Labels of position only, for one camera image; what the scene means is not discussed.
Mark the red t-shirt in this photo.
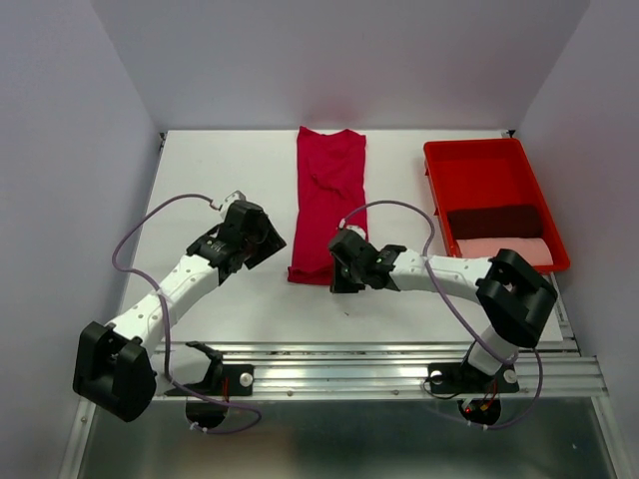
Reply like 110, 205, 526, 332
288, 127, 366, 286

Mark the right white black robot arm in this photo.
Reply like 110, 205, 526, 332
328, 229, 558, 393

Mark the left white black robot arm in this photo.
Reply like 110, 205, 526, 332
73, 192, 286, 422

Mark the red plastic bin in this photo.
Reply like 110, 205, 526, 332
423, 138, 571, 274

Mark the dark maroon rolled t-shirt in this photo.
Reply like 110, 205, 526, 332
446, 205, 543, 240

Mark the pink rolled t-shirt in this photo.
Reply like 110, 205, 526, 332
456, 238, 554, 266

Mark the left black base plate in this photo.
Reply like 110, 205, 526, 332
183, 363, 255, 397

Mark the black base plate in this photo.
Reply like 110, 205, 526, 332
424, 362, 519, 396
183, 363, 255, 397

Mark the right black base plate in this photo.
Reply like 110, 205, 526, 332
424, 362, 519, 396

